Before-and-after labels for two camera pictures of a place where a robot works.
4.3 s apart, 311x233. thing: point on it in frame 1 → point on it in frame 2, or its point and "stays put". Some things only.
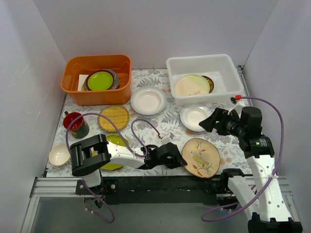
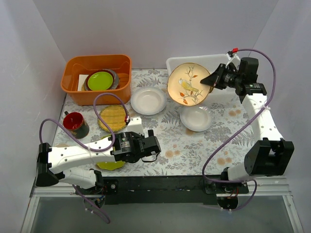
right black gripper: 219,124 → 217,79
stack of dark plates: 114,85 stays put
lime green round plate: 99,80 stays put
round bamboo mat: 119,115 stays put
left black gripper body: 171,155 → 150,144
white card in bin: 82,77 stays put
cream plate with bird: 202,157 → 184,86
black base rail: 158,190 stays put
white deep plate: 148,100 stays put
